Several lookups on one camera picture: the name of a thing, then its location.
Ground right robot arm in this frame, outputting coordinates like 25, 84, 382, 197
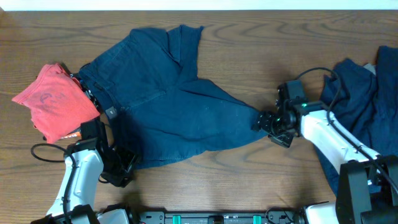
252, 100, 397, 223

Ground navy blue shorts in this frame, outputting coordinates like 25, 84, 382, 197
78, 25, 265, 169

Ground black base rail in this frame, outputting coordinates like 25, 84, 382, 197
130, 207, 308, 224

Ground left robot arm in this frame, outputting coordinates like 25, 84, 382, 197
30, 137, 139, 223

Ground left black cable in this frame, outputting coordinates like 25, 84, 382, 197
30, 142, 78, 224

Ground black printed folded garment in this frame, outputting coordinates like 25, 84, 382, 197
42, 73, 103, 141

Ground navy blue clothes pile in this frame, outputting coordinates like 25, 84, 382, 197
313, 45, 398, 200

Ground red folded t-shirt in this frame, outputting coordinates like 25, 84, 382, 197
12, 63, 100, 144

